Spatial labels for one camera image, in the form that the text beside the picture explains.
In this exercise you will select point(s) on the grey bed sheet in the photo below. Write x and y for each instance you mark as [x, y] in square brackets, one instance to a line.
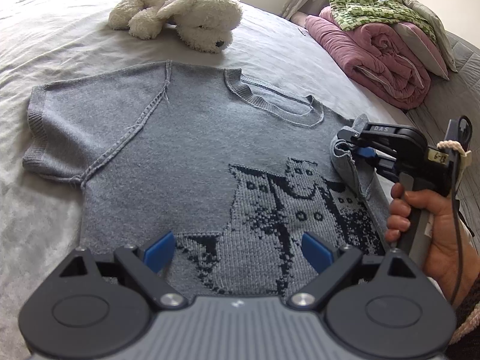
[49, 40]

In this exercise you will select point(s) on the white plush dog toy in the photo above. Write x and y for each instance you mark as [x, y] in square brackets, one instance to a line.
[203, 25]

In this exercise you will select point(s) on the grey knitted cat sweater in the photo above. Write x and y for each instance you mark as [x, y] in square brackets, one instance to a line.
[236, 169]

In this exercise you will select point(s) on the green patterned cloth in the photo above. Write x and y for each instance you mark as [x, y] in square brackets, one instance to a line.
[351, 14]

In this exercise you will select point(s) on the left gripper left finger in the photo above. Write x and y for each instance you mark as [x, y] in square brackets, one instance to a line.
[140, 267]

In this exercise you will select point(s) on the person's right hand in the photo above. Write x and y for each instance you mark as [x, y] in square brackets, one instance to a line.
[442, 262]

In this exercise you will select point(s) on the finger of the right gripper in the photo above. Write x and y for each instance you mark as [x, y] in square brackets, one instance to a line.
[384, 166]
[376, 137]

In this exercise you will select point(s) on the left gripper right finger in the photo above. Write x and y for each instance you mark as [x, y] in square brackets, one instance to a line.
[336, 269]

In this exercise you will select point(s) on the grey quilted blanket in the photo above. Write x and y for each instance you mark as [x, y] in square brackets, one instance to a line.
[450, 99]

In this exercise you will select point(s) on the pink folded quilt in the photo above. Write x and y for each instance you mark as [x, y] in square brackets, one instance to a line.
[374, 56]

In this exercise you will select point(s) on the grey pillow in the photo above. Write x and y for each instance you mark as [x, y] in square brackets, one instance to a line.
[436, 56]

